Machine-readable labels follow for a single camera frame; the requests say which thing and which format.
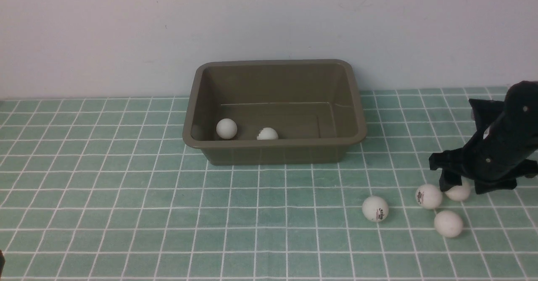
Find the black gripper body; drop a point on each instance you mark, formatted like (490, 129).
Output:
(504, 153)

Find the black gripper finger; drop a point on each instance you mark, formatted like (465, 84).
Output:
(449, 178)

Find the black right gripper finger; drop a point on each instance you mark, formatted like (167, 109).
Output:
(483, 188)

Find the white ping-pong ball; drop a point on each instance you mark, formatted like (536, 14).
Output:
(429, 196)
(267, 134)
(448, 224)
(226, 129)
(375, 209)
(459, 193)

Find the olive green plastic bin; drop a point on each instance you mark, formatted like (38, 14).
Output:
(314, 105)

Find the green checkered tablecloth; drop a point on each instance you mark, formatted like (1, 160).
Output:
(105, 189)

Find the black object at edge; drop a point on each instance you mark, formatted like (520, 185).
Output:
(2, 262)

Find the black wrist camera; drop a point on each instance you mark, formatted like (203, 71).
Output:
(484, 113)

